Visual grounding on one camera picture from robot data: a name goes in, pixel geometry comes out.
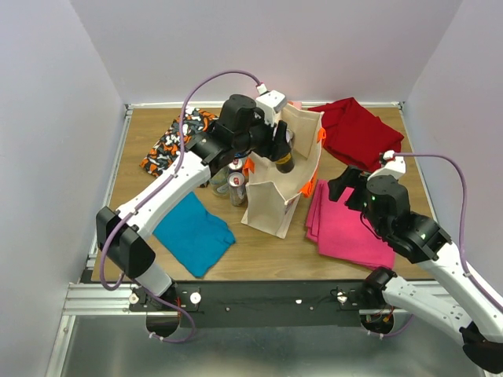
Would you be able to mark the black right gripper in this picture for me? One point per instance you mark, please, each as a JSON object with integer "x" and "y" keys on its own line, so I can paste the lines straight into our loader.
{"x": 351, "y": 177}

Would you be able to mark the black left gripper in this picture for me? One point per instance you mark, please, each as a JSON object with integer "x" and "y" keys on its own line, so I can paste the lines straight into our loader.
{"x": 258, "y": 118}

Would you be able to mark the dark can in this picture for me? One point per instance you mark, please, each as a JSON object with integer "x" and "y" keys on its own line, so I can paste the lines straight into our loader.
{"x": 286, "y": 163}

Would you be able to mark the beige canvas tote bag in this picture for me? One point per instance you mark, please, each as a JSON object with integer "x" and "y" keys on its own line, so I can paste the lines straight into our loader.
{"x": 273, "y": 196}

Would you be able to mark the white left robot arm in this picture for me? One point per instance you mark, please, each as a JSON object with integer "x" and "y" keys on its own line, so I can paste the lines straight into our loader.
{"x": 122, "y": 233}

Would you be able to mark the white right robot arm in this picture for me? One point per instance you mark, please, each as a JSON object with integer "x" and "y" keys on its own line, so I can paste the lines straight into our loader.
{"x": 475, "y": 321}

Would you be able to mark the dark red cloth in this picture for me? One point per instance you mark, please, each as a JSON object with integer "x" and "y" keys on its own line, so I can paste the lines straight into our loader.
{"x": 355, "y": 136}

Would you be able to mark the light pink printed cloth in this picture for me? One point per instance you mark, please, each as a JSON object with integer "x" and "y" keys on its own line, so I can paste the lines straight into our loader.
{"x": 296, "y": 104}

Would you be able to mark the magenta folded cloth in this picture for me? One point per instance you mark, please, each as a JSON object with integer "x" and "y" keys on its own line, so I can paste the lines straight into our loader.
{"x": 340, "y": 233}

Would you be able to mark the orange camouflage cloth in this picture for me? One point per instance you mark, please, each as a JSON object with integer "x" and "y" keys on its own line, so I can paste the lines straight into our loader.
{"x": 167, "y": 149}

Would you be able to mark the teal folded cloth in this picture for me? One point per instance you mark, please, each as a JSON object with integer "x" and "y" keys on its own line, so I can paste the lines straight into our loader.
{"x": 194, "y": 236}

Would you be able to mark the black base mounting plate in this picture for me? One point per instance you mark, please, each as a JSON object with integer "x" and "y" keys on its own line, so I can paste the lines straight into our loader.
{"x": 268, "y": 304}

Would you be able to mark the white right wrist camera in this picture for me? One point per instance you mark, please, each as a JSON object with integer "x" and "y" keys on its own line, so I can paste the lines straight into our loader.
{"x": 391, "y": 164}

